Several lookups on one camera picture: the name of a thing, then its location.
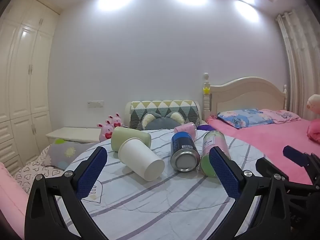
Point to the cream wardrobe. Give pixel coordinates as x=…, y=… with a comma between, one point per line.
x=23, y=80

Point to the cream bed headboard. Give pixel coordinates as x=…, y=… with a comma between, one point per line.
x=247, y=92

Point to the purple object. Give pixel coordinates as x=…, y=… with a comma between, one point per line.
x=205, y=128

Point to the blue floral pillow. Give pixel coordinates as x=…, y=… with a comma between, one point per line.
x=243, y=118

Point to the cream curtain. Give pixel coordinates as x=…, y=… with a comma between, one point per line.
x=300, y=62

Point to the yellow star ornament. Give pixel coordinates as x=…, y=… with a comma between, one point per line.
x=206, y=90

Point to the pale green cup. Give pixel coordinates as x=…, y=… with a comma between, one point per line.
x=125, y=135

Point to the white paper cup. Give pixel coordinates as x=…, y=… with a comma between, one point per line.
x=138, y=156

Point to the triangle pattern cushion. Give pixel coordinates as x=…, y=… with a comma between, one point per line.
x=165, y=107

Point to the large pink bunny toy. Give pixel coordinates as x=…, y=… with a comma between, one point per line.
x=106, y=132

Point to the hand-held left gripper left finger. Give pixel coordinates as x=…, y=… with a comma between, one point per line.
x=91, y=172

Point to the blue spray can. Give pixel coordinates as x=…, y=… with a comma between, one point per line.
x=183, y=146

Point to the pink cup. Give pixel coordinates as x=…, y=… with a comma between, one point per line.
x=186, y=128

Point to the grey eared cushion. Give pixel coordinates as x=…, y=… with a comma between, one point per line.
x=160, y=123

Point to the bright pink plush toy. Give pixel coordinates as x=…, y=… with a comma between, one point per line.
x=314, y=131

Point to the pink printed pillow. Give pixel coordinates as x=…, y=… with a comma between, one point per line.
x=283, y=116

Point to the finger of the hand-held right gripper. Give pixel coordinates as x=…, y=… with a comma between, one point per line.
x=267, y=167
x=295, y=156

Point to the pale pink plush toy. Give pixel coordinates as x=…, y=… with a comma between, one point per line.
x=314, y=103

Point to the white wall socket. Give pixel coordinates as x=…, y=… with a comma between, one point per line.
x=95, y=104

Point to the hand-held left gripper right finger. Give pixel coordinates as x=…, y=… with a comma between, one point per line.
x=225, y=173

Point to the cream nightstand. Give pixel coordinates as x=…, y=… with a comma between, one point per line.
x=72, y=133

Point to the pink bed sheet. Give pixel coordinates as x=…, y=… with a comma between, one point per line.
x=270, y=140

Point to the grey flower cushion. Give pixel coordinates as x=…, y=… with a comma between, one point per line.
x=67, y=152

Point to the pink cloth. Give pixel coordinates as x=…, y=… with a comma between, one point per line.
x=12, y=195

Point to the heart print blanket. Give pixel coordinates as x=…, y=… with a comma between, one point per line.
x=37, y=172

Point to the green pink spray can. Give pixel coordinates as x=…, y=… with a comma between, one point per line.
x=215, y=140

